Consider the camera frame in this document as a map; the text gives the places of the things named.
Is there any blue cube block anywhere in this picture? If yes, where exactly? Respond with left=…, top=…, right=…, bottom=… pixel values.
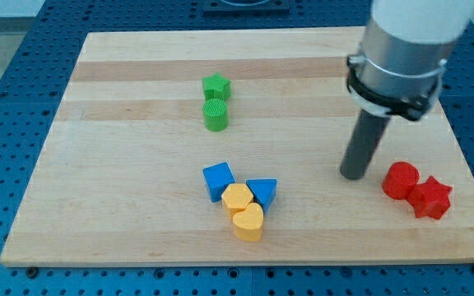
left=202, top=162, right=235, bottom=203

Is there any yellow heart block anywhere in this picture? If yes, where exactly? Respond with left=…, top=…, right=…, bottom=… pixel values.
left=232, top=202, right=264, bottom=242

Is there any light wooden board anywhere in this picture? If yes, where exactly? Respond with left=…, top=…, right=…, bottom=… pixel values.
left=0, top=26, right=474, bottom=267

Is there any blue triangle block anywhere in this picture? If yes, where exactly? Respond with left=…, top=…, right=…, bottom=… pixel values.
left=246, top=178, right=277, bottom=213

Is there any yellow hexagon block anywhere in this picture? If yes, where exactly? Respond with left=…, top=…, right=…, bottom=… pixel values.
left=221, top=183, right=253, bottom=219

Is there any green cylinder block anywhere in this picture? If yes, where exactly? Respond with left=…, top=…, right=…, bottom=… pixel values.
left=202, top=99, right=229, bottom=132

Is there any red cylinder block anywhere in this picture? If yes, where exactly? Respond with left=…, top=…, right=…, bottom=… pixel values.
left=382, top=161, right=420, bottom=200

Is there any red star block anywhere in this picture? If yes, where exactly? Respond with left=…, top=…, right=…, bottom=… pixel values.
left=407, top=176, right=453, bottom=220

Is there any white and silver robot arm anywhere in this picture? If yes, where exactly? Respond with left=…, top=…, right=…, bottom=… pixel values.
left=340, top=0, right=474, bottom=180

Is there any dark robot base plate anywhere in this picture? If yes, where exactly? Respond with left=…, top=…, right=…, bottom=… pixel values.
left=199, top=0, right=290, bottom=15

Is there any black clamp ring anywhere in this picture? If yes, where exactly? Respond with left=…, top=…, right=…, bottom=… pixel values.
left=346, top=55, right=444, bottom=122

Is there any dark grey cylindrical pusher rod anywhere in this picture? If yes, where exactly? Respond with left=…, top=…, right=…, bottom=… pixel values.
left=340, top=110, right=390, bottom=180

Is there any green star block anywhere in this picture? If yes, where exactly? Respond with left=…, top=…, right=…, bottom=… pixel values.
left=202, top=72, right=231, bottom=101

